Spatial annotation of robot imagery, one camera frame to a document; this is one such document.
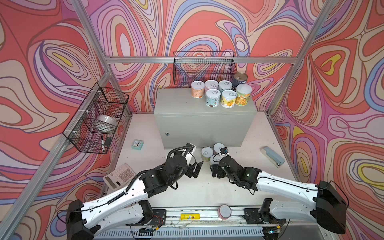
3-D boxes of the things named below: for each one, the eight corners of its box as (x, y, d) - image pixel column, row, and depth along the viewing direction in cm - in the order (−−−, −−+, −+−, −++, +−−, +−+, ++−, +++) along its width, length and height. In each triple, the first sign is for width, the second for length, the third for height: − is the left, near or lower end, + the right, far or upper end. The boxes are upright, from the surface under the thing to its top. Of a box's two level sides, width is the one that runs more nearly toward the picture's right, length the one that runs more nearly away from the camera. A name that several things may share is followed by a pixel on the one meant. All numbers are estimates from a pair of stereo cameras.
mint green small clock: (132, 150, 101) (130, 147, 99) (134, 142, 106) (133, 139, 103) (142, 150, 101) (140, 147, 99) (144, 142, 106) (142, 139, 103)
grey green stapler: (277, 168, 92) (281, 164, 88) (260, 151, 100) (263, 147, 96) (281, 165, 93) (286, 161, 89) (265, 148, 101) (268, 144, 97)
